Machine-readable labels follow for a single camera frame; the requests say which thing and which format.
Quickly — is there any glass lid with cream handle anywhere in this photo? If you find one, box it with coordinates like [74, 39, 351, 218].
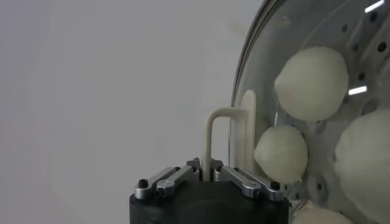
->
[202, 0, 390, 224]

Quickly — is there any white steamed baozi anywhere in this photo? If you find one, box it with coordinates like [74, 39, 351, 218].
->
[274, 45, 350, 122]
[253, 125, 308, 185]
[291, 200, 354, 224]
[334, 109, 390, 224]

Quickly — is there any perforated steel steamer basket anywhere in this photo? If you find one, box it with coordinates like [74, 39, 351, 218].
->
[240, 0, 390, 224]

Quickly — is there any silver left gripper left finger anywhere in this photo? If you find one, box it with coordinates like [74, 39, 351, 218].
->
[133, 158, 202, 200]

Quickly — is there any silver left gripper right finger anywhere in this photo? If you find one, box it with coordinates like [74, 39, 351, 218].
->
[210, 158, 286, 202]

